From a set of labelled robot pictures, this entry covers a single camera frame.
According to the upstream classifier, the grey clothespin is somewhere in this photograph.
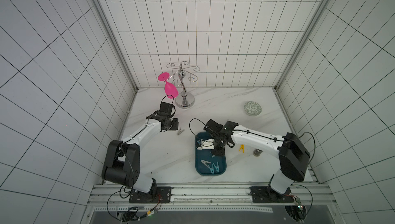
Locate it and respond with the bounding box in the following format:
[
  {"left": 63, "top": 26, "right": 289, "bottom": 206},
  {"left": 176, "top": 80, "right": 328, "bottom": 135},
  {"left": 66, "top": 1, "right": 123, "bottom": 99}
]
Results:
[
  {"left": 177, "top": 128, "right": 184, "bottom": 135},
  {"left": 201, "top": 160, "right": 211, "bottom": 167}
]

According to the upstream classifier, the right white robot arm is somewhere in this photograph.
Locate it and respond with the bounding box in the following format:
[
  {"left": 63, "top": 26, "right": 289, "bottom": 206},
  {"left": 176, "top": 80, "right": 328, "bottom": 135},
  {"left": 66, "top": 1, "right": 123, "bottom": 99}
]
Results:
[{"left": 203, "top": 119, "right": 312, "bottom": 196}]

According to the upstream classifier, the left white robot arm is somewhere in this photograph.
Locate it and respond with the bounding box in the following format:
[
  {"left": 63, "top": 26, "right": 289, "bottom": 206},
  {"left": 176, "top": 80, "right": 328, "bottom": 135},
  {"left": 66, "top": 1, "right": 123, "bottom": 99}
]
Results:
[{"left": 101, "top": 102, "right": 179, "bottom": 195}]

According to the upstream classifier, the teal plastic storage box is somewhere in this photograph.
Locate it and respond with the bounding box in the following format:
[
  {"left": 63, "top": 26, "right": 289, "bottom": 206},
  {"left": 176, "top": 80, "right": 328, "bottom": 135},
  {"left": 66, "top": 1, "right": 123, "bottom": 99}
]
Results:
[{"left": 194, "top": 132, "right": 227, "bottom": 176}]

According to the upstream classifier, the pink plastic wine glass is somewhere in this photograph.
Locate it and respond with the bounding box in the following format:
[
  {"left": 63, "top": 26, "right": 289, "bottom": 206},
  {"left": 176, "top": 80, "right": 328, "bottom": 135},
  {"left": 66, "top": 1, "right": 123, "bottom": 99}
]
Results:
[{"left": 158, "top": 72, "right": 179, "bottom": 99}]

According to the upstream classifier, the chrome glass holder stand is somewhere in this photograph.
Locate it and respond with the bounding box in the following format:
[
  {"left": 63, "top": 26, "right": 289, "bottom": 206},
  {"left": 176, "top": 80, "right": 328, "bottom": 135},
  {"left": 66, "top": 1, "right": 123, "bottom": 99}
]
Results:
[{"left": 167, "top": 61, "right": 200, "bottom": 109}]

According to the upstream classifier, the teal clothespin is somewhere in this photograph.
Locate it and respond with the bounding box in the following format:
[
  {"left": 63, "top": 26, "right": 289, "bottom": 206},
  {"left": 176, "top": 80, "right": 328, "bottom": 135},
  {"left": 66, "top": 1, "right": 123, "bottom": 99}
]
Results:
[{"left": 209, "top": 162, "right": 220, "bottom": 175}]

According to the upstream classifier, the small dark cylinder jar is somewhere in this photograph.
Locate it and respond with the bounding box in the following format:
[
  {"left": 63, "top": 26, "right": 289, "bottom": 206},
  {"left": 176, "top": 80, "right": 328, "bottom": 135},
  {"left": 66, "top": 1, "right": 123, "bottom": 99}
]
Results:
[{"left": 253, "top": 149, "right": 262, "bottom": 157}]

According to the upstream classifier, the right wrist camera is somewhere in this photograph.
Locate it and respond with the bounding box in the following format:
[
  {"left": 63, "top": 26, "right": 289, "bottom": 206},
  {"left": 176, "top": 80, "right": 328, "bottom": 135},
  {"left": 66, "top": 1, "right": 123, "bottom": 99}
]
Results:
[{"left": 196, "top": 139, "right": 215, "bottom": 150}]

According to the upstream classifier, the metal base rail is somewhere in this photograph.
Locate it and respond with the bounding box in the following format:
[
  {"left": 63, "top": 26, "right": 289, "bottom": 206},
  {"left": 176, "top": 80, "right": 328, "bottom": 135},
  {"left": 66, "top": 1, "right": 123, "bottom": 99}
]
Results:
[{"left": 87, "top": 183, "right": 336, "bottom": 212}]

